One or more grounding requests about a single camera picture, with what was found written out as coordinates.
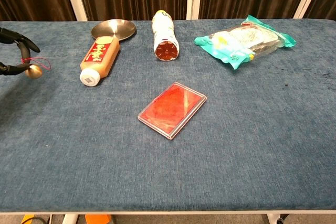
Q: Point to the left black-fingered white robot hand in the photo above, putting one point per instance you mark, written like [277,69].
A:
[10,36]

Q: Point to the brown sauce bottle white cap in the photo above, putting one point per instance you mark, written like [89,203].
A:
[99,56]

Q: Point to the round steel plate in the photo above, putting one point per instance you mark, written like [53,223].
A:
[118,28]

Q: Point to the tea bottle yellow cap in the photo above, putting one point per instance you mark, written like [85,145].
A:
[164,32]

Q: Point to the red card in clear case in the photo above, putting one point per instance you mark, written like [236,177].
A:
[170,111]

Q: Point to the yellow-orange object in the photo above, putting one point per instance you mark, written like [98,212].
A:
[27,219]

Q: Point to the bright orange object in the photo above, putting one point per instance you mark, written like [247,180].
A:
[98,219]

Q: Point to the teal clear snack bag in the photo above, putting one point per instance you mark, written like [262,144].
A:
[241,43]

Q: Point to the blue table cloth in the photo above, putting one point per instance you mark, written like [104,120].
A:
[236,142]

